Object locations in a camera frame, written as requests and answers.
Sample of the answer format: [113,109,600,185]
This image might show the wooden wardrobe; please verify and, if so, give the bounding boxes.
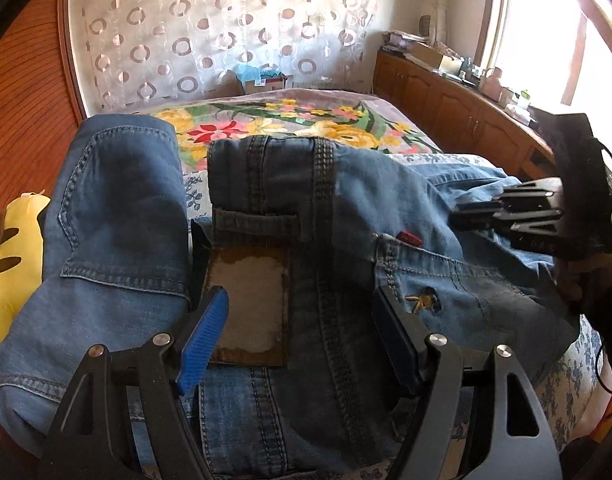
[0,0,87,241]

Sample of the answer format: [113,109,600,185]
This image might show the blue floral bed sheet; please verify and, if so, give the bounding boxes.
[131,152,612,480]

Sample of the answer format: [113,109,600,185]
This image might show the black cable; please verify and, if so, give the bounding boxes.
[594,137,612,398]

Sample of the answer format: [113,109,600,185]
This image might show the window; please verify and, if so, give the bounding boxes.
[486,0,612,111]

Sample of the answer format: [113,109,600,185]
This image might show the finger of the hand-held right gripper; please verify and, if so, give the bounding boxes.
[494,217,569,262]
[450,179,562,233]

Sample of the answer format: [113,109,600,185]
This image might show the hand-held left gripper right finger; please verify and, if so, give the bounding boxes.
[373,284,566,480]

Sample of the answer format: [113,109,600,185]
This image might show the circle pattern curtain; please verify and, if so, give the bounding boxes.
[68,0,387,116]

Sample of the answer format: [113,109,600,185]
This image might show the wooden cabinet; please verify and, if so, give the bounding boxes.
[373,50,556,171]

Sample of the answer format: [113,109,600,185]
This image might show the yellow plush toy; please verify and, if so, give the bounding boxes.
[0,191,52,351]

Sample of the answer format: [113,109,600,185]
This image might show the floral blanket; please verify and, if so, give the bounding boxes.
[136,89,444,171]

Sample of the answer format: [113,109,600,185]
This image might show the flat cardboard box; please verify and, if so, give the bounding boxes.
[408,42,464,70]

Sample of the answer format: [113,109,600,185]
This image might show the stack of papers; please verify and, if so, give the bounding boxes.
[381,30,423,53]

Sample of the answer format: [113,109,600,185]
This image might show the blue denim pants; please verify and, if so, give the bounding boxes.
[0,114,581,480]

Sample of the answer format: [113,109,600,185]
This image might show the open cardboard box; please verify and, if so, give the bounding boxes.
[236,65,294,96]

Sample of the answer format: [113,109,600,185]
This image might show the person's right hand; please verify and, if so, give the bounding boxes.
[553,247,612,316]

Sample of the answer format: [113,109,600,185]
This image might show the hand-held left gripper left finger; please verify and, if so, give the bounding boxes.
[36,285,231,480]

